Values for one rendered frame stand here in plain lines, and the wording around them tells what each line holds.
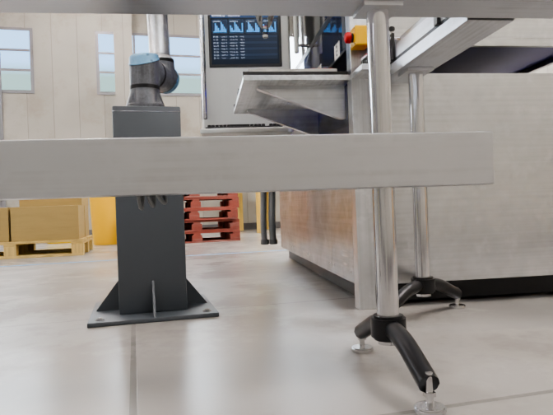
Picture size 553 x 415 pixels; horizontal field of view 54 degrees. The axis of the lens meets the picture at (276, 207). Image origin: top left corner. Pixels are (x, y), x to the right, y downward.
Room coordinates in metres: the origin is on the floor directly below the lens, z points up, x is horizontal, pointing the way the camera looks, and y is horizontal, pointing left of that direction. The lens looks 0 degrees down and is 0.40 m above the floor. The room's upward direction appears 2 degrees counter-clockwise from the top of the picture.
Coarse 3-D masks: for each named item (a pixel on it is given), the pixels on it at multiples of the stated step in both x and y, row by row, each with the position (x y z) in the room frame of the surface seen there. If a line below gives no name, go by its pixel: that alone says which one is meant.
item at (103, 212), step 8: (96, 200) 6.57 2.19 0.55; (104, 200) 6.57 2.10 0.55; (112, 200) 6.61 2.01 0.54; (96, 208) 6.58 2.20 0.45; (104, 208) 6.57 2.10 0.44; (112, 208) 6.61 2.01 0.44; (96, 216) 6.59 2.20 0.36; (104, 216) 6.57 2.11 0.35; (112, 216) 6.61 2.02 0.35; (96, 224) 6.59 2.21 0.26; (104, 224) 6.58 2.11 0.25; (112, 224) 6.61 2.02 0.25; (96, 232) 6.60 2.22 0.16; (104, 232) 6.58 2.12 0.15; (112, 232) 6.62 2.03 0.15; (96, 240) 6.61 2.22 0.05; (104, 240) 6.59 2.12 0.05; (112, 240) 6.62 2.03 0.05
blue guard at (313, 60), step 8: (336, 16) 2.19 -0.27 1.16; (328, 24) 2.32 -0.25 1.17; (336, 24) 2.20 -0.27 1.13; (328, 32) 2.33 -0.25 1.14; (336, 32) 2.20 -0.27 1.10; (320, 40) 2.49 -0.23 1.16; (328, 40) 2.33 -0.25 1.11; (336, 40) 2.21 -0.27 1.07; (312, 48) 2.68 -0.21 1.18; (320, 48) 2.50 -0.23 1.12; (328, 48) 2.34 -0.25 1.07; (312, 56) 2.69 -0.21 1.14; (320, 56) 2.50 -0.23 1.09; (328, 56) 2.34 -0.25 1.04; (304, 64) 2.89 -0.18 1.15; (312, 64) 2.69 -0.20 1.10; (328, 64) 2.35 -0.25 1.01
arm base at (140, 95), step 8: (136, 88) 2.08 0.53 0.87; (144, 88) 2.08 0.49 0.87; (152, 88) 2.09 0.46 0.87; (128, 96) 2.11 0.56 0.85; (136, 96) 2.07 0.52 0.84; (144, 96) 2.07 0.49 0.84; (152, 96) 2.08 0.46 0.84; (160, 96) 2.13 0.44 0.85; (128, 104) 2.08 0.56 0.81; (136, 104) 2.06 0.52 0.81; (144, 104) 2.06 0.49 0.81; (152, 104) 2.07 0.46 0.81; (160, 104) 2.10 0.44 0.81
